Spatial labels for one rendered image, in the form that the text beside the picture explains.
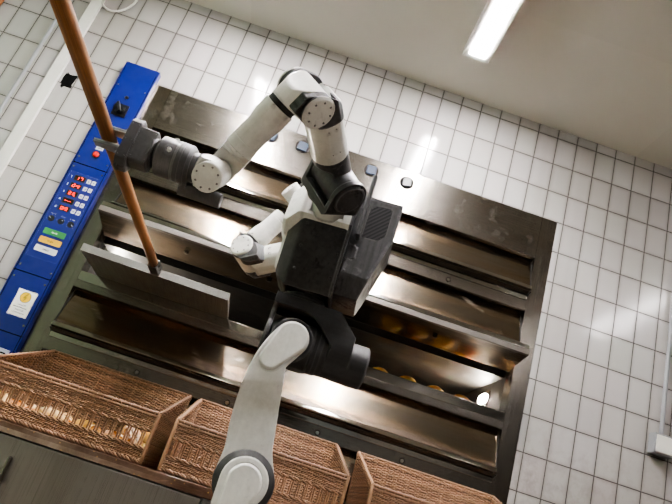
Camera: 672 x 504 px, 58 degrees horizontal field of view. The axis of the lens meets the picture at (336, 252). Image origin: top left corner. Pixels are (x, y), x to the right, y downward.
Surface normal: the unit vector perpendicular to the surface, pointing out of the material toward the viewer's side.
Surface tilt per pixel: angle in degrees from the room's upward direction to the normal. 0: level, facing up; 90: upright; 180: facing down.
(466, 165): 90
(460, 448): 70
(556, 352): 90
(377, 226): 90
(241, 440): 90
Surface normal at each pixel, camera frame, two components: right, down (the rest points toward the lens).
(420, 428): 0.23, -0.63
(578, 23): -0.29, 0.88
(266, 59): 0.14, -0.35
